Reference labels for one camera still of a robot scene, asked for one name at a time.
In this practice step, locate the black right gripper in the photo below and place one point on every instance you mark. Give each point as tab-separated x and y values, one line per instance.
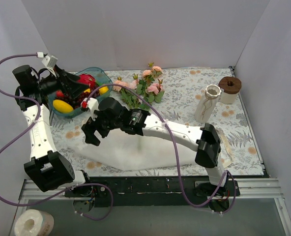
100	127

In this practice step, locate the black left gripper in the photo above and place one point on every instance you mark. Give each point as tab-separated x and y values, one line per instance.
62	82

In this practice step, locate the white paper bouquet wrap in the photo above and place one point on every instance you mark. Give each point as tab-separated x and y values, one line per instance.
127	152

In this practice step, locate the pink artificial flower bouquet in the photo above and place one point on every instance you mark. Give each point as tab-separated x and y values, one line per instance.
147	88

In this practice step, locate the cream printed ribbon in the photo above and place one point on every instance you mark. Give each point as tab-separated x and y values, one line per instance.
227	156

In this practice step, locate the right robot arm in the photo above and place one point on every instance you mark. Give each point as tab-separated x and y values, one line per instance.
202	140

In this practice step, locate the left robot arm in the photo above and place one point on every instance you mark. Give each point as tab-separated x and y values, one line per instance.
47	168

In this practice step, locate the white ribbed ceramic vase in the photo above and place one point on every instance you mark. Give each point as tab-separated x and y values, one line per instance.
207	103

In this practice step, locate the red dragon fruit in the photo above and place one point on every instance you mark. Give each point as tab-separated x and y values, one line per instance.
88	80

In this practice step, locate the red apple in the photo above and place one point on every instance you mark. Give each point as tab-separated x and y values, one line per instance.
59	94

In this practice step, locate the dark purple grapes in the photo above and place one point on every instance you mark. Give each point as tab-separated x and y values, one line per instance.
73	101

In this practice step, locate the yellow lemon front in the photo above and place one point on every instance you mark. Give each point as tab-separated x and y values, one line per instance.
62	106

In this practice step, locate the yellow lemon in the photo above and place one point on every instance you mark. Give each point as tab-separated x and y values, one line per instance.
62	106
101	91

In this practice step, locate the teal plastic fruit tray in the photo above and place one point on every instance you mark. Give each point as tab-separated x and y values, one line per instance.
101	79

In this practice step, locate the yellow lemon back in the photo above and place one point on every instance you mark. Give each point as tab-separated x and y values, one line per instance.
101	91

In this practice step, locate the floral patterned table mat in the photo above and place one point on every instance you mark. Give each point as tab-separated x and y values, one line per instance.
183	91

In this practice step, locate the white paper roll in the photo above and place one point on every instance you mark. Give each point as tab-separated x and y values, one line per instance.
34	223

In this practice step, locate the white cup brown lid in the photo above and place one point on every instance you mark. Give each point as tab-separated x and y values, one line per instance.
230	87

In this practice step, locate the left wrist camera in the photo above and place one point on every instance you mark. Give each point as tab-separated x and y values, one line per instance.
49	61

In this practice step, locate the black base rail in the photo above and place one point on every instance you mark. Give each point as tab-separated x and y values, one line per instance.
145	191

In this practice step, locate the aluminium frame rail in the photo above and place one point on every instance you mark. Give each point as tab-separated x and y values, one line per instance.
249	188

